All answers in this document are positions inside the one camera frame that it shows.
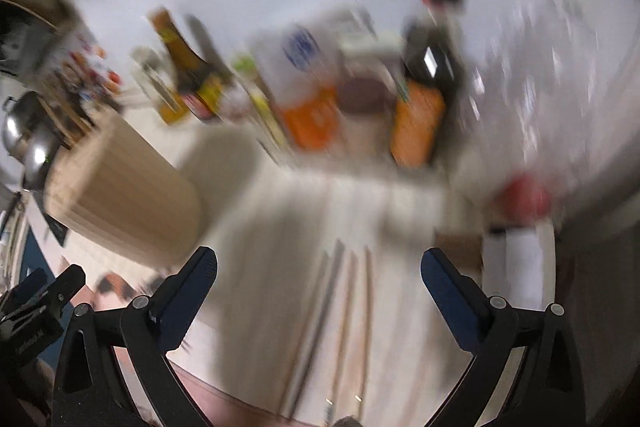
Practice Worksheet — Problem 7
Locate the wooden chopstick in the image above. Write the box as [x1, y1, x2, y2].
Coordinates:
[326, 251, 358, 421]
[357, 247, 374, 418]

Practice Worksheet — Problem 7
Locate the grey metal chopstick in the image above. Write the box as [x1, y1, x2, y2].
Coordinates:
[277, 239, 345, 423]

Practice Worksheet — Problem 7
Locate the red cap white bottle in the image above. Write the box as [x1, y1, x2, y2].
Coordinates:
[482, 173, 554, 311]

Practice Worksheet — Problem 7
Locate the beige ribbed utensil holder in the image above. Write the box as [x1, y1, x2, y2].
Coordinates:
[44, 109, 203, 269]

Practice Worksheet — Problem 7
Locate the stainless steel steamer pot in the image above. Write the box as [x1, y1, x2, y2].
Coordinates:
[1, 91, 62, 192]

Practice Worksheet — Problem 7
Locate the clear cooking oil bottle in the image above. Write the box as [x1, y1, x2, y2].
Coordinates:
[130, 46, 189, 126]

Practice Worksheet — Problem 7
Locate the dark vinegar bottle tan cap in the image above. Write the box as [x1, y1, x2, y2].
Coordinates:
[148, 6, 227, 121]

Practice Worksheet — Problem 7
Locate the orange snack package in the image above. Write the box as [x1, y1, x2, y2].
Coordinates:
[390, 79, 447, 168]

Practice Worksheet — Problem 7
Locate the dark soy sauce bottle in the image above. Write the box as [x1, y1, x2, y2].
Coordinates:
[404, 0, 466, 129]

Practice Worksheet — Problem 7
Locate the white plastic bag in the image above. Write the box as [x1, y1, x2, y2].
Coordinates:
[248, 9, 352, 150]

